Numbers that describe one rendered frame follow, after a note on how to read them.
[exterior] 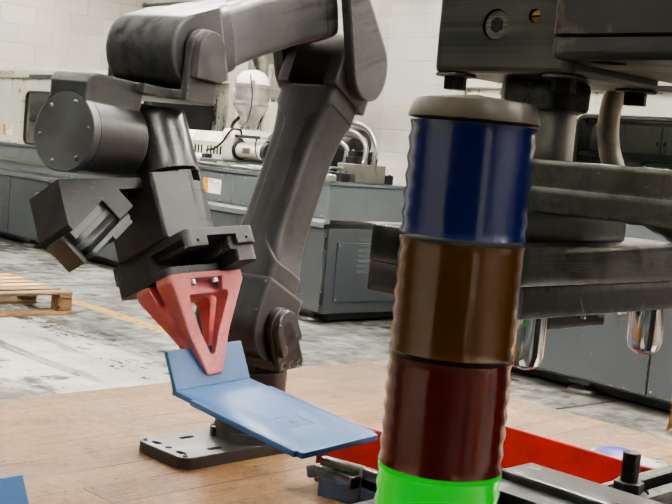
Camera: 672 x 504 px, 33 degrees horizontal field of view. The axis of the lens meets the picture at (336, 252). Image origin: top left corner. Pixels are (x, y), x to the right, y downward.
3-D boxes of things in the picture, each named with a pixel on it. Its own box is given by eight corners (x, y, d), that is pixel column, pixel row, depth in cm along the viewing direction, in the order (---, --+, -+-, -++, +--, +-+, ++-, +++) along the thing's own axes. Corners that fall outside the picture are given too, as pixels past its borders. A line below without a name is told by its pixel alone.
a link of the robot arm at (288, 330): (279, 310, 97) (313, 306, 102) (198, 296, 101) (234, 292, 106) (272, 382, 97) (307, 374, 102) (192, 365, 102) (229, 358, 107)
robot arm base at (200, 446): (356, 361, 107) (306, 347, 112) (190, 378, 93) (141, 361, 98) (349, 442, 108) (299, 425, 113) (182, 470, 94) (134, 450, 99)
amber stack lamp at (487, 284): (442, 335, 37) (452, 234, 36) (539, 358, 34) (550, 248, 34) (362, 342, 34) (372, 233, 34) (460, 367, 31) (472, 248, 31)
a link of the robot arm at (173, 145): (161, 175, 81) (139, 87, 82) (103, 201, 84) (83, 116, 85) (217, 183, 87) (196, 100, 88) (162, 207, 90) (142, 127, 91)
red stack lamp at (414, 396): (432, 440, 37) (442, 340, 37) (527, 470, 34) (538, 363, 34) (352, 455, 34) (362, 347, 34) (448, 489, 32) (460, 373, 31)
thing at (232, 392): (235, 376, 87) (238, 339, 86) (377, 440, 76) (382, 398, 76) (160, 389, 82) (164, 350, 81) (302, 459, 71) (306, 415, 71)
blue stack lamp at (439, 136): (453, 229, 36) (463, 126, 36) (551, 243, 34) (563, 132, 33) (373, 227, 34) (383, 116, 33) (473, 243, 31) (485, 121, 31)
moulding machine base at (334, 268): (-29, 232, 1160) (-23, 138, 1152) (61, 234, 1228) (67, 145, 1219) (315, 325, 752) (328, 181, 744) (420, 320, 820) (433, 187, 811)
